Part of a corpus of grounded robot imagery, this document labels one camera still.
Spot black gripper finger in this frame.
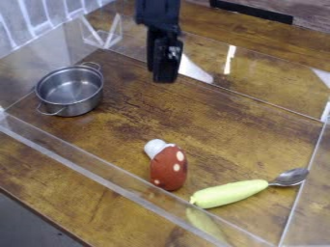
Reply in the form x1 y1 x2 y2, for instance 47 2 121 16
147 28 158 71
153 37 183 83

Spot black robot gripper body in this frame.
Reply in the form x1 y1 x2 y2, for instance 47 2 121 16
134 0 181 34

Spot silver metal pot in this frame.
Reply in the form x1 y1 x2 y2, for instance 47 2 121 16
35 62 104 117

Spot white plush mushroom red cap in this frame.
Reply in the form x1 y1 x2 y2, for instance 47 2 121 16
145 139 189 191

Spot black bar on back table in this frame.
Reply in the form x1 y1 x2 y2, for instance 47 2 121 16
209 0 294 25

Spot green handled metal spoon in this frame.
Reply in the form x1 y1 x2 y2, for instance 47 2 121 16
190 168 310 208

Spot clear acrylic enclosure wall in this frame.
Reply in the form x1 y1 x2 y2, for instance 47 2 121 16
0 0 330 247

